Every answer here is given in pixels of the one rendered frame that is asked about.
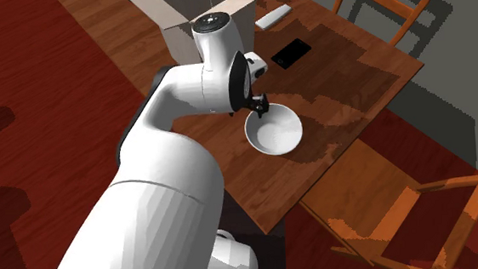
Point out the white remote control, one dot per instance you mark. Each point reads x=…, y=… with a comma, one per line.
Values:
x=273, y=16

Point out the black phone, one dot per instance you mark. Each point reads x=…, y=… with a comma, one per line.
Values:
x=291, y=53

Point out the white bowl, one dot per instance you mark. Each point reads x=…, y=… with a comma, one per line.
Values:
x=276, y=136

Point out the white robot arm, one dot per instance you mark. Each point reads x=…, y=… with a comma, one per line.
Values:
x=164, y=197

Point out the brown wooden table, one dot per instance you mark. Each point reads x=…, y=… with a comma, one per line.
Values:
x=343, y=73

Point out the orange wooden chair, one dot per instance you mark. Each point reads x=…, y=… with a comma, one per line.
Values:
x=413, y=17
x=358, y=185

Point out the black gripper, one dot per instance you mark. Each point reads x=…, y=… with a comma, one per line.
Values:
x=259, y=103

